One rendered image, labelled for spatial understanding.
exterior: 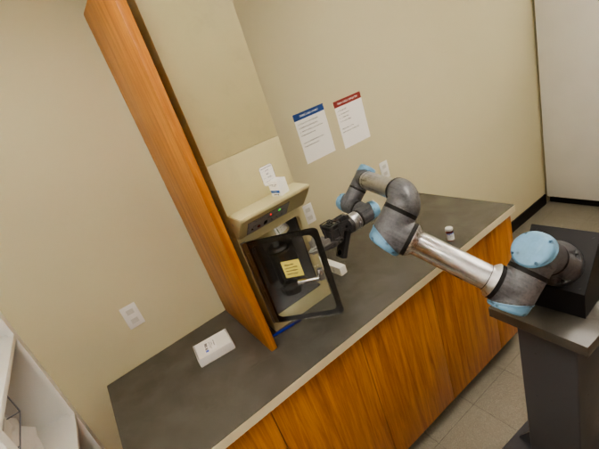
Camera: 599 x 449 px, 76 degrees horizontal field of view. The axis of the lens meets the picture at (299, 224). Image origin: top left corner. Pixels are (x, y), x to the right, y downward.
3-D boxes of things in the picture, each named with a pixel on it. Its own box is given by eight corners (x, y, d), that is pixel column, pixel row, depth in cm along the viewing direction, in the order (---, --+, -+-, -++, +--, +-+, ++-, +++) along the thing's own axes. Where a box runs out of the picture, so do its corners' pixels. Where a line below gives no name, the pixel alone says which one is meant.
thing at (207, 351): (196, 353, 170) (192, 346, 169) (228, 334, 175) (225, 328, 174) (201, 368, 160) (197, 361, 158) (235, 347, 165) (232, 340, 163)
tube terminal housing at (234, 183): (250, 312, 186) (184, 165, 157) (302, 277, 200) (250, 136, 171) (275, 331, 166) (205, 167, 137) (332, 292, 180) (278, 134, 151)
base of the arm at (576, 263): (594, 253, 120) (585, 245, 114) (569, 295, 122) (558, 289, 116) (545, 234, 131) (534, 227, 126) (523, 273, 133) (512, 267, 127)
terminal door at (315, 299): (275, 322, 164) (242, 242, 149) (345, 312, 155) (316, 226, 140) (275, 322, 163) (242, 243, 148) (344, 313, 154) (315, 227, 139)
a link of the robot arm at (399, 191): (412, 174, 119) (354, 159, 165) (396, 206, 120) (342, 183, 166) (439, 189, 123) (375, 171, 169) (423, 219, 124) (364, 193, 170)
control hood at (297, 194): (236, 239, 148) (226, 216, 144) (301, 203, 162) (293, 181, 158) (249, 245, 139) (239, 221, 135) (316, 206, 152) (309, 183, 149)
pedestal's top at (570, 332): (637, 301, 126) (638, 291, 125) (587, 357, 114) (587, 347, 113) (538, 273, 153) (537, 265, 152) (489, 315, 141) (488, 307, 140)
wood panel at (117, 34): (225, 309, 195) (83, 14, 142) (230, 306, 197) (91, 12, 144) (271, 352, 155) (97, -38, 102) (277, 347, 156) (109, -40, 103)
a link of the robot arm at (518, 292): (555, 281, 110) (383, 200, 123) (529, 326, 112) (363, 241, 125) (542, 276, 122) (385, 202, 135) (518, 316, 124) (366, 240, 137)
